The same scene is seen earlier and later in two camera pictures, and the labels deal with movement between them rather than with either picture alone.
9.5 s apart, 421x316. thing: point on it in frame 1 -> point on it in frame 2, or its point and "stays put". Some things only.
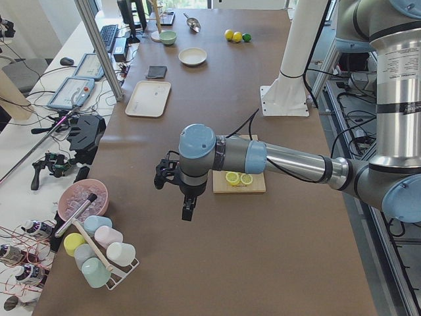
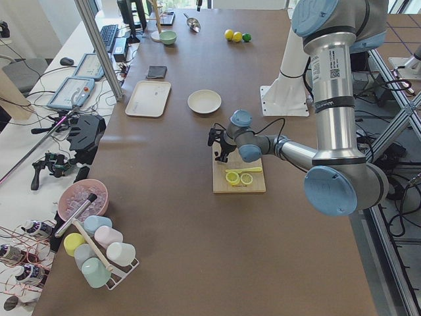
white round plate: x=192 y=56 -> x=204 y=101
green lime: x=246 y=37 stays put
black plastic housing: x=85 y=137 stays put
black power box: x=120 y=47 stays put
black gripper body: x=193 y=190 -> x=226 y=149
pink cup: x=105 y=236 stays put
